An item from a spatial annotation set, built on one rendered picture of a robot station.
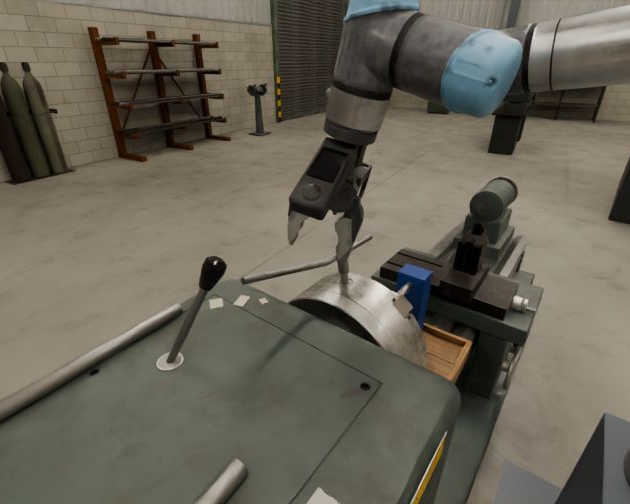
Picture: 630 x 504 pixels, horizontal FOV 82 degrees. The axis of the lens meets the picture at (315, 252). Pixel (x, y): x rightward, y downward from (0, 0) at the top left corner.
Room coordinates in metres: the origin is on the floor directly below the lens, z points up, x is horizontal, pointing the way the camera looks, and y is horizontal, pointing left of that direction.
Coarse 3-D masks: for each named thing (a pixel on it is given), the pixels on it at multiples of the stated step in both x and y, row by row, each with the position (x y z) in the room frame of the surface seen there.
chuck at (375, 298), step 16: (320, 288) 0.62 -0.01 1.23; (336, 288) 0.61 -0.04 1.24; (352, 288) 0.61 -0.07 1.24; (368, 288) 0.61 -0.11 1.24; (384, 288) 0.62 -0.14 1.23; (368, 304) 0.56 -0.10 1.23; (384, 304) 0.57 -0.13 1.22; (384, 320) 0.54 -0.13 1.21; (400, 320) 0.56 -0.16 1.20; (400, 336) 0.53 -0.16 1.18; (416, 336) 0.55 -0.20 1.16; (400, 352) 0.50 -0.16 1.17; (416, 352) 0.53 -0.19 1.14
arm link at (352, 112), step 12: (336, 96) 0.47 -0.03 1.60; (348, 96) 0.46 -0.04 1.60; (360, 96) 0.53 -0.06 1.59; (336, 108) 0.47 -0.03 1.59; (348, 108) 0.46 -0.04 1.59; (360, 108) 0.46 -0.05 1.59; (372, 108) 0.46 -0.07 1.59; (384, 108) 0.47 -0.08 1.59; (336, 120) 0.47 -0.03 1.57; (348, 120) 0.46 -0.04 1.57; (360, 120) 0.46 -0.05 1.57; (372, 120) 0.47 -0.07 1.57; (360, 132) 0.47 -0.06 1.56; (372, 132) 0.48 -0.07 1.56
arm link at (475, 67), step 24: (408, 24) 0.43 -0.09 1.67; (432, 24) 0.42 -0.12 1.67; (456, 24) 0.42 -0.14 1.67; (408, 48) 0.42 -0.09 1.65; (432, 48) 0.41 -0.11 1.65; (456, 48) 0.39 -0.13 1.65; (480, 48) 0.38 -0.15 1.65; (504, 48) 0.38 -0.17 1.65; (408, 72) 0.42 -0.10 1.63; (432, 72) 0.40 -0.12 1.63; (456, 72) 0.39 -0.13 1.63; (480, 72) 0.37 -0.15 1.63; (504, 72) 0.37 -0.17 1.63; (432, 96) 0.41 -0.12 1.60; (456, 96) 0.39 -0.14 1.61; (480, 96) 0.37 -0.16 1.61; (504, 96) 0.41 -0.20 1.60
